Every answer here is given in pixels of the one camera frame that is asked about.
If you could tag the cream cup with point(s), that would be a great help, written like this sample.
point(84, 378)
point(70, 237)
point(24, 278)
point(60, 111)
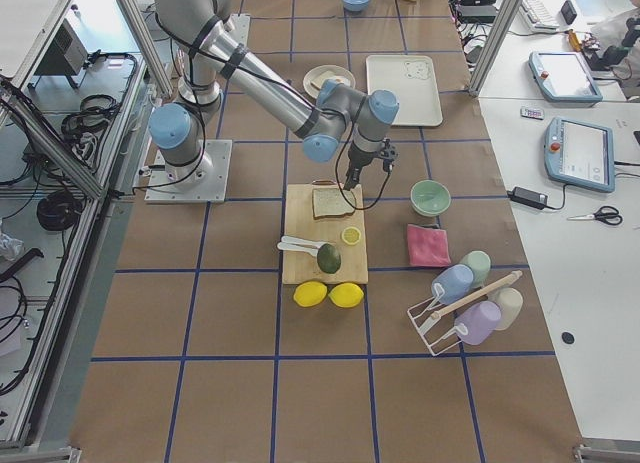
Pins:
point(510, 301)

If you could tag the green cup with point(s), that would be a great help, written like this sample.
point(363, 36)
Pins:
point(479, 263)

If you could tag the white bread slice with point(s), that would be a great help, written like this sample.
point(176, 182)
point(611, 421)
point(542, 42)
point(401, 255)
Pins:
point(332, 202)

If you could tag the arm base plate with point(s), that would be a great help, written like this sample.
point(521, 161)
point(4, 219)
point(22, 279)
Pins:
point(240, 30)
point(205, 180)

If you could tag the far teach pendant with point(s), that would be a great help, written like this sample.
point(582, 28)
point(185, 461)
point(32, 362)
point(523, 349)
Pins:
point(564, 77)

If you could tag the purple cup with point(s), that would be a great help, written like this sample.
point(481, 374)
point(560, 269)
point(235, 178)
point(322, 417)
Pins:
point(477, 322)

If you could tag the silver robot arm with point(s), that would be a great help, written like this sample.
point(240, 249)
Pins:
point(199, 28)

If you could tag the blue cup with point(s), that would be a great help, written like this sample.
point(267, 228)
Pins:
point(452, 284)

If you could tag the black power adapter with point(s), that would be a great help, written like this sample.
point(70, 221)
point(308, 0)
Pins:
point(476, 14)

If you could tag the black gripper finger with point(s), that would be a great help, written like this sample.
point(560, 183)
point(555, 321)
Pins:
point(352, 178)

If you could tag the white plastic knife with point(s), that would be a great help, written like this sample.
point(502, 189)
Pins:
point(290, 243)

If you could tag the green avocado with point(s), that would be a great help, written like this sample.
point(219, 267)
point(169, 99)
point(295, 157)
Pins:
point(328, 259)

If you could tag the pink cloth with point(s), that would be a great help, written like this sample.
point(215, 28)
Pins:
point(427, 247)

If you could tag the near teach pendant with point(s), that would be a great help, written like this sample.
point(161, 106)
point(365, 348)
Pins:
point(580, 154)

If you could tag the lemon half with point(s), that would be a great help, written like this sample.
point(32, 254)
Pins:
point(351, 235)

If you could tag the light green bowl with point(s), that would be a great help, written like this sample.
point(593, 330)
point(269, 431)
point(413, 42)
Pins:
point(429, 198)

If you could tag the right yellow lemon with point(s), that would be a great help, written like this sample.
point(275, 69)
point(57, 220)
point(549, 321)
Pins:
point(346, 295)

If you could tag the bread slice on plate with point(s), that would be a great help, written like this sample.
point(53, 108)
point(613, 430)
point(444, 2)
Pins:
point(318, 80)

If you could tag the aluminium frame post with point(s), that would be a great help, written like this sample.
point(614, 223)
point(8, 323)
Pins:
point(491, 48)

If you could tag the yellow lemon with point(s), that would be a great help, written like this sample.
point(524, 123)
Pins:
point(310, 293)
point(346, 295)

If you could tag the left yellow lemon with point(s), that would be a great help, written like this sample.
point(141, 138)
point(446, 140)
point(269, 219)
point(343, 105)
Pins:
point(310, 293)

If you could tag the white wire cup rack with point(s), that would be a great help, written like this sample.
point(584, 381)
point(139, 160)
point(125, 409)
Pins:
point(434, 323)

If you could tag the teach pendant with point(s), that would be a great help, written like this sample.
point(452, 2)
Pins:
point(580, 154)
point(564, 77)

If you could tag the black scissors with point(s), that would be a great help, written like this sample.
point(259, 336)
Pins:
point(606, 214)

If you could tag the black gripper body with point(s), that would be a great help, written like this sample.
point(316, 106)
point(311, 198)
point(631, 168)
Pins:
point(358, 159)

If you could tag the cream bear tray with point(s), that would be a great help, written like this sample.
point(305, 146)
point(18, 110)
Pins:
point(413, 81)

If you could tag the small black adapter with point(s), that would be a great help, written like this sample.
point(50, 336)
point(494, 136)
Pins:
point(529, 198)

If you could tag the cream round plate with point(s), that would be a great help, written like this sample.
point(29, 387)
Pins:
point(338, 70)

